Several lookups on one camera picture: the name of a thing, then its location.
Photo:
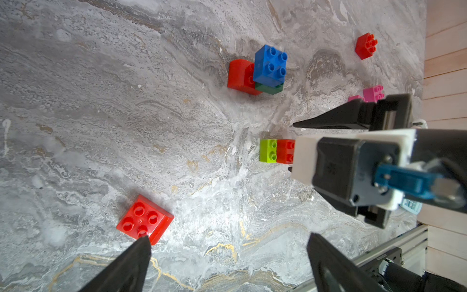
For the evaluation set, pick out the red lego brick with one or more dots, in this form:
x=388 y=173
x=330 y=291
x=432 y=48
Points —
x=285 y=151
x=240 y=77
x=145 y=218
x=366 y=46

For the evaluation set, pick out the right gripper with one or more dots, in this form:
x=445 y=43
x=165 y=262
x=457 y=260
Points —
x=391 y=113

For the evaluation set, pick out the blue lego brick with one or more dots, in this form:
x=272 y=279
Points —
x=270 y=66

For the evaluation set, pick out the pink lego brick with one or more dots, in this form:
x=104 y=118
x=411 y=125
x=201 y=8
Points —
x=355 y=98
x=374 y=94

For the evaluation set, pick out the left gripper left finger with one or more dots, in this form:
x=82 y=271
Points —
x=126 y=273

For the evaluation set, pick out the green lego brick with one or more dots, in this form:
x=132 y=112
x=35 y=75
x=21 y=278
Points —
x=272 y=90

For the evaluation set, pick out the pink lego brick left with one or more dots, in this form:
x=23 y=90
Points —
x=355 y=98

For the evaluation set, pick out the lime lego brick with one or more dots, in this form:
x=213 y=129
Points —
x=268 y=151

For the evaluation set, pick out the aluminium rail front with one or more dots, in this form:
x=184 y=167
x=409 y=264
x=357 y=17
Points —
x=396 y=278

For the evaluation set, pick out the pink lego brick right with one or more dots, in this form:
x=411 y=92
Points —
x=374 y=94

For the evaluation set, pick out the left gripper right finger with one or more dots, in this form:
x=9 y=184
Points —
x=333 y=272

